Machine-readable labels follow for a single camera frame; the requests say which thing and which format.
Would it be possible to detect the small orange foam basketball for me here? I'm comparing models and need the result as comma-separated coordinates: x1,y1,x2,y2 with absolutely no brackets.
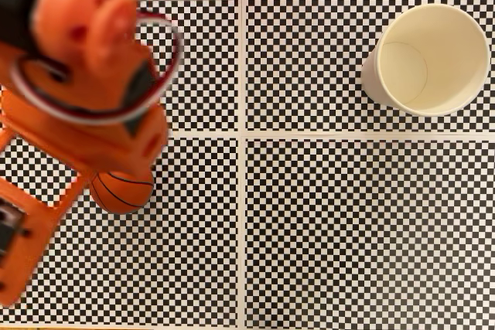
89,169,155,216

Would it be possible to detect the cream paper cup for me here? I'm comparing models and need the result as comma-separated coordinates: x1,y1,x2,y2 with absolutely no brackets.
360,3,491,117

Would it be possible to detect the black white checkerboard paper sheet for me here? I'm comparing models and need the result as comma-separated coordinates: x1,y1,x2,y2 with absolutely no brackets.
133,0,241,134
0,134,241,328
242,0,495,136
242,136,495,329

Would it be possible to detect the red white black servo cable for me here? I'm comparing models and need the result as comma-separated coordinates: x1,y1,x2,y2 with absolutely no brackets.
9,15,185,127

